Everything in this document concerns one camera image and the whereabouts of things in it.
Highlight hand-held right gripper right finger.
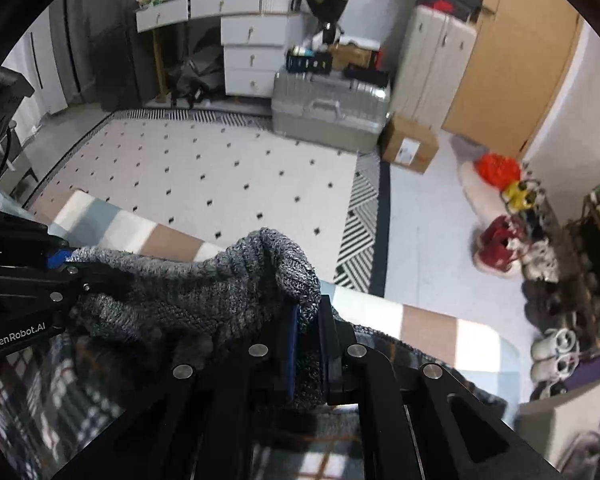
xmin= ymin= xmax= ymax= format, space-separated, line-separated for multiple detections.
xmin=319 ymin=295 xmax=567 ymax=480

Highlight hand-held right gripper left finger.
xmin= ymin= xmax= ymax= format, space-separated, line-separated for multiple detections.
xmin=50 ymin=305 xmax=302 ymax=480

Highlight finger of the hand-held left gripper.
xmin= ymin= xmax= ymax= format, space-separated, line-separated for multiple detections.
xmin=0 ymin=206 xmax=76 ymax=274
xmin=0 ymin=265 xmax=132 ymax=319

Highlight grey knit plaid-lined jacket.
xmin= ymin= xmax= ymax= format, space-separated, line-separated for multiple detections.
xmin=0 ymin=227 xmax=508 ymax=480

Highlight white rug with black diamonds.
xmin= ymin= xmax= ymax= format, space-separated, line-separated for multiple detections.
xmin=25 ymin=109 xmax=392 ymax=297

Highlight red slippers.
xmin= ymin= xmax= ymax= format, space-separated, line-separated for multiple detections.
xmin=472 ymin=215 xmax=528 ymax=276

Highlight white fluffy mat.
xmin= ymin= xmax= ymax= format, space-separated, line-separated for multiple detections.
xmin=457 ymin=157 xmax=523 ymax=228

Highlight brown cardboard box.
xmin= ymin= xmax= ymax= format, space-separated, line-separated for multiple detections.
xmin=380 ymin=112 xmax=440 ymax=175

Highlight white slippers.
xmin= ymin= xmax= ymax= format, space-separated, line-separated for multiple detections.
xmin=530 ymin=327 xmax=581 ymax=376

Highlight olive green bag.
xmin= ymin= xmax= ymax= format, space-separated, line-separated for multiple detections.
xmin=165 ymin=42 xmax=226 ymax=108

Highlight silver suitcase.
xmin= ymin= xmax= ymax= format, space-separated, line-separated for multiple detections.
xmin=271 ymin=67 xmax=392 ymax=153

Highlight yellow toy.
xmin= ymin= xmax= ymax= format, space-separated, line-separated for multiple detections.
xmin=502 ymin=180 xmax=541 ymax=211

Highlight orange-red mesh bundle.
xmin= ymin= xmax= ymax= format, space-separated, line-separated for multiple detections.
xmin=475 ymin=154 xmax=522 ymax=188

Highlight shoe rack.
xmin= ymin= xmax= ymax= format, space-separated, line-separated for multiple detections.
xmin=522 ymin=175 xmax=600 ymax=396

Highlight flat black box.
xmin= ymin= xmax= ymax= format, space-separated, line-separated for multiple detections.
xmin=345 ymin=65 xmax=391 ymax=88

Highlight black box with teal print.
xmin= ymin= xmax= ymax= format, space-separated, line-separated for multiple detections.
xmin=286 ymin=46 xmax=333 ymax=73

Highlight small open brown box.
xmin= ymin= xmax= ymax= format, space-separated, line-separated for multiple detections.
xmin=330 ymin=42 xmax=381 ymax=71

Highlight white drawer desk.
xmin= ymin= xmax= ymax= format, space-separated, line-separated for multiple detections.
xmin=135 ymin=0 xmax=306 ymax=98

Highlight beige cabinet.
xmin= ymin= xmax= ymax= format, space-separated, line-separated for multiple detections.
xmin=387 ymin=5 xmax=478 ymax=133

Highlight dark wrapped bouquet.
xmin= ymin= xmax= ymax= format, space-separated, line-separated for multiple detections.
xmin=297 ymin=0 xmax=348 ymax=43

